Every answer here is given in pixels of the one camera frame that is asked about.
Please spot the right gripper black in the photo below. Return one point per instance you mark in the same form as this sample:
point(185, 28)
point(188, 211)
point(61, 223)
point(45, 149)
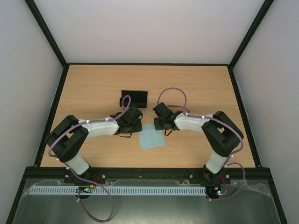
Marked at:
point(159, 124)

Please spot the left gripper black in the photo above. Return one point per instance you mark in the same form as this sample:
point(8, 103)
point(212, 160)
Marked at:
point(138, 127)

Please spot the brown translucent sunglasses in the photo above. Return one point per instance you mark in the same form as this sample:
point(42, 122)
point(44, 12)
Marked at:
point(181, 107)

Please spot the light blue cleaning cloth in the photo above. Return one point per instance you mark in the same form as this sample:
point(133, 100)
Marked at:
point(149, 137)

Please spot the black sunglasses case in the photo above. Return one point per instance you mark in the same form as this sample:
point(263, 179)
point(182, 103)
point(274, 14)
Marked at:
point(138, 98)

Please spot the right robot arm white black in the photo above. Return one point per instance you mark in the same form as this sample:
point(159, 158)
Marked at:
point(222, 134)

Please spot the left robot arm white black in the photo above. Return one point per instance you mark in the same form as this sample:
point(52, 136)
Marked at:
point(68, 137)

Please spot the left controller board with leds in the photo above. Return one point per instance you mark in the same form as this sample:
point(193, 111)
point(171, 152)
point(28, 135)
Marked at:
point(85, 189)

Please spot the controller board with leds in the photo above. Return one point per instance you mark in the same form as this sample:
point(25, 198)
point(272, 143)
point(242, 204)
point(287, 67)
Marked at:
point(85, 189)
point(216, 190)

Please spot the right controller board with leds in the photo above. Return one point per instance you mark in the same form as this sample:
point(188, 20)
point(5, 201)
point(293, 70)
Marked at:
point(216, 190)

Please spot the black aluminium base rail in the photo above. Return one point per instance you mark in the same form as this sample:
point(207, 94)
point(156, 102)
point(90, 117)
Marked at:
point(192, 175)

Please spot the light blue slotted cable duct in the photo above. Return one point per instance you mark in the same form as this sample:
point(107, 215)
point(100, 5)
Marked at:
point(121, 191)

